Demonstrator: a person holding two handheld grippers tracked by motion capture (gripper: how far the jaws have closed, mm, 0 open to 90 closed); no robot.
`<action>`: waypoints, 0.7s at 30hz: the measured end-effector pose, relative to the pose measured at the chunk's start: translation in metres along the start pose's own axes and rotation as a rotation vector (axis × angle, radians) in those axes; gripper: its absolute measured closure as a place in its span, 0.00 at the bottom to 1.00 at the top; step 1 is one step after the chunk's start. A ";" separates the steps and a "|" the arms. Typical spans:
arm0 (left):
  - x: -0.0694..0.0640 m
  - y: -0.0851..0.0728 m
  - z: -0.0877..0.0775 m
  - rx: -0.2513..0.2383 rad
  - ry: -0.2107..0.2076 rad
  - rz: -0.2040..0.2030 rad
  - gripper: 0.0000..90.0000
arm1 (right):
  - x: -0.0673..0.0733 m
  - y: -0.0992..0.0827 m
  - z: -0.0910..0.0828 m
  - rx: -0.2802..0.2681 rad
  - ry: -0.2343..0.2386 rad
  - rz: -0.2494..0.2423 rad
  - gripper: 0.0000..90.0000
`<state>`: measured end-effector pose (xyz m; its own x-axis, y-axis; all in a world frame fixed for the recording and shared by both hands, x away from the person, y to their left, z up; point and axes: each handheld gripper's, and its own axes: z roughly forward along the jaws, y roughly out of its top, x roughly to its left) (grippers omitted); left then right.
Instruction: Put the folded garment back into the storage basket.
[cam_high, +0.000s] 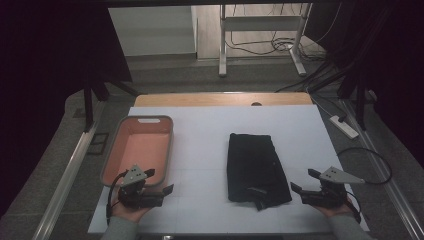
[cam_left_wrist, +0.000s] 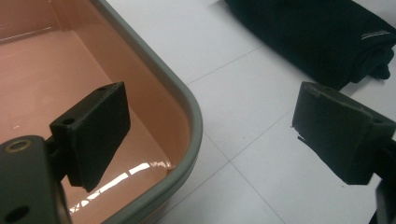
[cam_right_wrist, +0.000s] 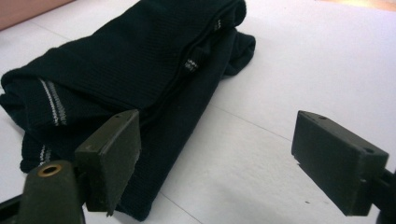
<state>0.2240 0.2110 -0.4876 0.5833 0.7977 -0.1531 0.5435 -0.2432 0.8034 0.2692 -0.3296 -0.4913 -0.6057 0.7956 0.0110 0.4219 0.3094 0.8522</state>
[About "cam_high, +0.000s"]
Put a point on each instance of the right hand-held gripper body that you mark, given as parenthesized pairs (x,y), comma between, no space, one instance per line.
(328,195)

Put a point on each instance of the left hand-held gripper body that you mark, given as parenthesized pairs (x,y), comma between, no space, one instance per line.
(132,195)

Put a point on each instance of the pink plastic basket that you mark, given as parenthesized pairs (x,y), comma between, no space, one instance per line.
(143,150)

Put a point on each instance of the black pants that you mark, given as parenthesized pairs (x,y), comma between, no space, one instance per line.
(255,166)

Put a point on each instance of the person's right hand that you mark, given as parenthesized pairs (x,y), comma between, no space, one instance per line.
(335,211)

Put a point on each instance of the person's left hand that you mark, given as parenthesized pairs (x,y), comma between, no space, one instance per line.
(129,213)

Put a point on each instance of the white power strip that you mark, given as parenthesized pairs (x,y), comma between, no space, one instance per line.
(344,127)

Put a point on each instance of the white table mat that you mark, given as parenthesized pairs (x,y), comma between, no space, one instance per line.
(200,140)

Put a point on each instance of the dark floor grate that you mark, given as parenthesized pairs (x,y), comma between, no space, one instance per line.
(98,144)

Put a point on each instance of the black metal stand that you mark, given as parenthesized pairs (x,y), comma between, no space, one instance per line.
(360,106)
(88,106)

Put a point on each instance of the wooden table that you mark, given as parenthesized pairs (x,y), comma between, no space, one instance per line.
(213,99)

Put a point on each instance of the dark curtain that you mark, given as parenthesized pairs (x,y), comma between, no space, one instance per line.
(393,66)
(43,66)

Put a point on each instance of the white metal stand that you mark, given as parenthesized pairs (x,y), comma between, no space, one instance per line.
(222,50)

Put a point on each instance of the aluminium floor rail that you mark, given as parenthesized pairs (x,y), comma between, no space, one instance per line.
(65,180)
(390,180)

